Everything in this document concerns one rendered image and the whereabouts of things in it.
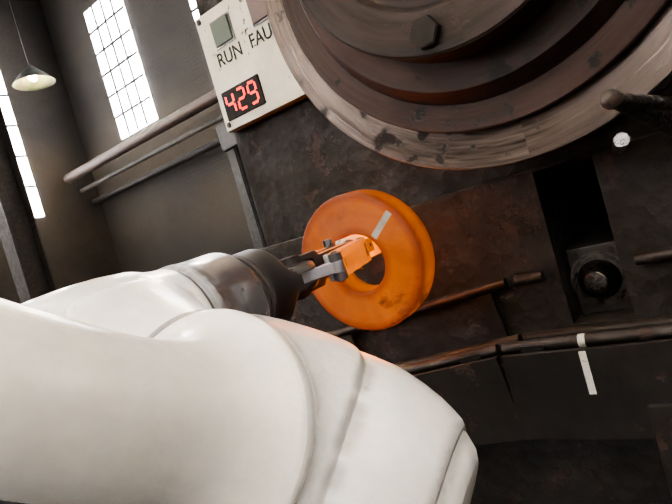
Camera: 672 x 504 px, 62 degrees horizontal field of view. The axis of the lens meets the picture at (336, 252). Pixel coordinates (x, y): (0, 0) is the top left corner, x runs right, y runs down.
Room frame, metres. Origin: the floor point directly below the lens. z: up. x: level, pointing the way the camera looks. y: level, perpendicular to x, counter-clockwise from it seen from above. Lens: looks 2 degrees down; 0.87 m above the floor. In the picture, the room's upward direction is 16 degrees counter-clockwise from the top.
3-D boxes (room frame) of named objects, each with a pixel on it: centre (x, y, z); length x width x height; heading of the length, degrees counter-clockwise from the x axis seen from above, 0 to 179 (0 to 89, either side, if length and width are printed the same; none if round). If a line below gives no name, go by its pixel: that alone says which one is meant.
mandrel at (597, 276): (0.66, -0.30, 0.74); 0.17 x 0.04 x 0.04; 144
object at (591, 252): (0.72, -0.35, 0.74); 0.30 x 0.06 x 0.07; 144
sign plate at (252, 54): (0.81, 0.00, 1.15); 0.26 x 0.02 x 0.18; 54
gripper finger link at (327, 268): (0.49, 0.02, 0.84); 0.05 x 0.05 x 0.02; 52
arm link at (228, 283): (0.43, 0.11, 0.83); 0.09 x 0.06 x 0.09; 54
